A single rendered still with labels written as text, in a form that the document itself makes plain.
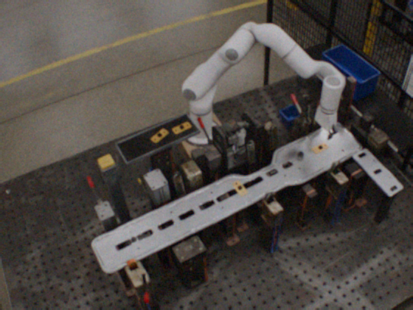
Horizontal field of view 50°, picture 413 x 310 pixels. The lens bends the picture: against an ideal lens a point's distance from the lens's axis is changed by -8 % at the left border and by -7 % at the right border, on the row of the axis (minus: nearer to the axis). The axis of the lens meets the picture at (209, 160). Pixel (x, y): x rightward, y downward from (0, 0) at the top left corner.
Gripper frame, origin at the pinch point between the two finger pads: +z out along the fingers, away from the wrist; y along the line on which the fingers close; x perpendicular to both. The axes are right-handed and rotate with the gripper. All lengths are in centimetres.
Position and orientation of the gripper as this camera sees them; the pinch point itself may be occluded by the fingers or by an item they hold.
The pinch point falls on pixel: (324, 131)
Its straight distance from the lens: 225.2
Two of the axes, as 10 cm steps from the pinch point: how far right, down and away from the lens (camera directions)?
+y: 5.0, 6.6, -5.6
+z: 0.4, 6.3, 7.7
